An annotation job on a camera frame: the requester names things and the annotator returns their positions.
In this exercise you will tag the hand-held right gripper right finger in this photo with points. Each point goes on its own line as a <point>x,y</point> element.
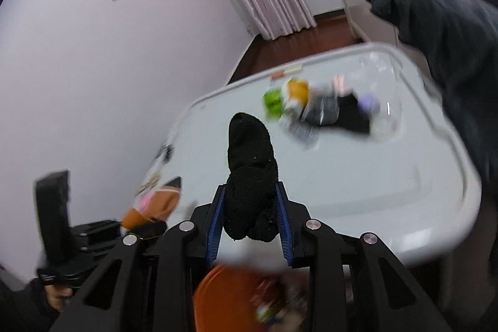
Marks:
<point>284,231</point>

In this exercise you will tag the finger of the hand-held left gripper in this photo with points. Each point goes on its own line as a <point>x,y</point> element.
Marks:
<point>153,230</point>

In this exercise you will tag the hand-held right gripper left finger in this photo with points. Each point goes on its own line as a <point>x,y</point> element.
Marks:
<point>214,231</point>

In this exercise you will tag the orange fox plush toy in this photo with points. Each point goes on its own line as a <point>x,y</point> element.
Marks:
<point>159,203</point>

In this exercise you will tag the orange plastic bin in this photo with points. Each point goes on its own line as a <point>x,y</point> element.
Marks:
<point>225,301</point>

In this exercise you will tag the black sock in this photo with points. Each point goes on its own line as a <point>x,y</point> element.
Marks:
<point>249,161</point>
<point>352,118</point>

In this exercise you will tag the person's left forearm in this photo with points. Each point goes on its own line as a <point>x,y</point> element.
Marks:
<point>23,304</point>

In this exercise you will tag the person's left hand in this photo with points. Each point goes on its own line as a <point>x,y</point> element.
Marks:
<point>58,299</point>

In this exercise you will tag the pink hair clip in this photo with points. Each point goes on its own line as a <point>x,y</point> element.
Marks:
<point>144,201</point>

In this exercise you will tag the black beaded hair clip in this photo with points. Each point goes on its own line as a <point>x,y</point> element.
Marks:
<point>167,154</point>

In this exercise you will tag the grey dark cloth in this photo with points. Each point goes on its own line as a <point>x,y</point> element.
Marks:
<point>317,110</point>

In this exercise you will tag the orange white soft toy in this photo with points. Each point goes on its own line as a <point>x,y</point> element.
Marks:
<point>297,91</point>

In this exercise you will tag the clear plastic bottle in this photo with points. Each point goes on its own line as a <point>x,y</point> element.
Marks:
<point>385,122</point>

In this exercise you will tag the small purple object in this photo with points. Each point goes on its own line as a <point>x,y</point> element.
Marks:
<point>369,103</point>

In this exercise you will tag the orange pink stick packet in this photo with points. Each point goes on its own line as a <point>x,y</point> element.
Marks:
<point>288,73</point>

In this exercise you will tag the dark padded jacket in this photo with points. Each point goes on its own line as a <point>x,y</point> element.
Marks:
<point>447,24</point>

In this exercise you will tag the white bed frame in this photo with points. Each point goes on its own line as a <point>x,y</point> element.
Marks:
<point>373,28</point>

